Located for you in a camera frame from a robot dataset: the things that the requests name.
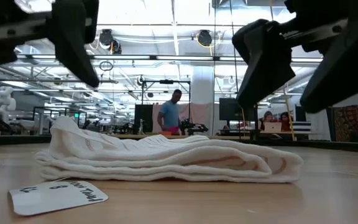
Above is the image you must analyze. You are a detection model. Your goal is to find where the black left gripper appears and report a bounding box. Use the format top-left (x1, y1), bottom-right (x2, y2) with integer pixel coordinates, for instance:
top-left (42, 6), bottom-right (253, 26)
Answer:
top-left (0, 0), bottom-right (101, 132)

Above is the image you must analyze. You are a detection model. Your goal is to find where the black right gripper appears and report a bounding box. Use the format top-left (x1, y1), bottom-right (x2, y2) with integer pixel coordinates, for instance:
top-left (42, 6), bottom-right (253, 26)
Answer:
top-left (231, 0), bottom-right (358, 114)

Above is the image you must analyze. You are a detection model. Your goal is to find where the white towel with stripes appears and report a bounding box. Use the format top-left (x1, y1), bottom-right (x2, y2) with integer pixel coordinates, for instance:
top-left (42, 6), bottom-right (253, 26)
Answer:
top-left (34, 116), bottom-right (304, 184)

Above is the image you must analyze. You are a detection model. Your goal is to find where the white robot figure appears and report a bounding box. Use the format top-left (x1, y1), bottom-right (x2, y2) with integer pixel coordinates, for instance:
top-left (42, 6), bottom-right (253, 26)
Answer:
top-left (0, 86), bottom-right (17, 125)

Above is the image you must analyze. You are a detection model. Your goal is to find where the person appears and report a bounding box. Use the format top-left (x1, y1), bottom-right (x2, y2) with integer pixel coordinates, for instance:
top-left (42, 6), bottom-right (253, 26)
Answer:
top-left (259, 111), bottom-right (275, 131)
top-left (157, 89), bottom-right (183, 136)
top-left (280, 111), bottom-right (292, 132)

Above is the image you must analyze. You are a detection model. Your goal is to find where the black and white striped box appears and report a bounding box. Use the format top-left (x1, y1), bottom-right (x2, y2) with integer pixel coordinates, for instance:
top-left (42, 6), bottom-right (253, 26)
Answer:
top-left (290, 121), bottom-right (312, 134)

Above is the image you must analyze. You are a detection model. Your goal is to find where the white curtain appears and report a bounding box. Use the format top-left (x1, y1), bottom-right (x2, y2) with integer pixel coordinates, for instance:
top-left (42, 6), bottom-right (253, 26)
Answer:
top-left (305, 110), bottom-right (332, 141)

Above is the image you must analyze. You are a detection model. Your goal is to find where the silver laptop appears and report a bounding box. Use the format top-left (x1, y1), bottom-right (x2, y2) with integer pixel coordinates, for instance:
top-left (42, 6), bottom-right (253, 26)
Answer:
top-left (264, 121), bottom-right (283, 134)

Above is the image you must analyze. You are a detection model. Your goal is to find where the patterned hanging rug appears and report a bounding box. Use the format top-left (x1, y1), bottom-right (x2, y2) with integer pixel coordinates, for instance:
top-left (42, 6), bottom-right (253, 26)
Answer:
top-left (333, 105), bottom-right (358, 143)

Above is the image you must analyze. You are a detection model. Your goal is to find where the black computer monitor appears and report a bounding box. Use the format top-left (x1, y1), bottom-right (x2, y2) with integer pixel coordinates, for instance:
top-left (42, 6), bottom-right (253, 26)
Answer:
top-left (218, 98), bottom-right (258, 123)

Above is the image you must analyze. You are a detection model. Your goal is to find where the white building column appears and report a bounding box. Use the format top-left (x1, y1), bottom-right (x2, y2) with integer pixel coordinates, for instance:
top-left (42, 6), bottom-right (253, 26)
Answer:
top-left (191, 66), bottom-right (215, 105)

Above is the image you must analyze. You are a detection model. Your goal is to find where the pink cloth backdrop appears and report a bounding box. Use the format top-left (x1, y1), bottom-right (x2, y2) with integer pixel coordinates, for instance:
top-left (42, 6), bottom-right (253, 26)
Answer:
top-left (152, 103), bottom-right (213, 133)

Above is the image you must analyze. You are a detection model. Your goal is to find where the black upright panel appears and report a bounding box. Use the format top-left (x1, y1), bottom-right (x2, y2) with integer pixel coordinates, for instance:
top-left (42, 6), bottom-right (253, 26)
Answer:
top-left (134, 104), bottom-right (154, 133)

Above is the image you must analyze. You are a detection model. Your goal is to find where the white handwritten paper tag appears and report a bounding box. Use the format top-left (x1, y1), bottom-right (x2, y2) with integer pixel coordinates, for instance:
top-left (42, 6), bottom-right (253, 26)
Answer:
top-left (8, 179), bottom-right (109, 217)

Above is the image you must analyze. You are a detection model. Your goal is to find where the long ceiling light strip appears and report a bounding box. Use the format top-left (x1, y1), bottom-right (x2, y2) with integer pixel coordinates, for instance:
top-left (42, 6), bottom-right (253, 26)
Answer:
top-left (14, 53), bottom-right (324, 63)

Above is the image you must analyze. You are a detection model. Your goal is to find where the black-framed glass enclosure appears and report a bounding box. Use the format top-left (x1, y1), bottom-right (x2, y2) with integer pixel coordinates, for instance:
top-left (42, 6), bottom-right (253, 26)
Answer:
top-left (32, 106), bottom-right (88, 135)

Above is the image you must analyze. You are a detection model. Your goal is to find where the yellow hanging cable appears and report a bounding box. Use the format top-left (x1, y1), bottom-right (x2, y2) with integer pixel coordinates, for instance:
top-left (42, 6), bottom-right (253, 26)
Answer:
top-left (268, 0), bottom-right (296, 141)

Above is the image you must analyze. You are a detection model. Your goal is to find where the black aluminium table frame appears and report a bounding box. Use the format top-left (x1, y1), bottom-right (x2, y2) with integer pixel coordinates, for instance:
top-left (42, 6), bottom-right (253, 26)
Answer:
top-left (0, 134), bottom-right (358, 153)

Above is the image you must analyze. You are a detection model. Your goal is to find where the black cable with coil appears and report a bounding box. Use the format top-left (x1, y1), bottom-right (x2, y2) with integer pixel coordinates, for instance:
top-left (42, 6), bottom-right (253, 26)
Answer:
top-left (229, 0), bottom-right (242, 140)

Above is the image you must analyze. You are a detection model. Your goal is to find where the black camera stand frame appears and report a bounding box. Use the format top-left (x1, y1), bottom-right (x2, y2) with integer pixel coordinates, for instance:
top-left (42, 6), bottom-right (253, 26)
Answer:
top-left (140, 79), bottom-right (192, 134)

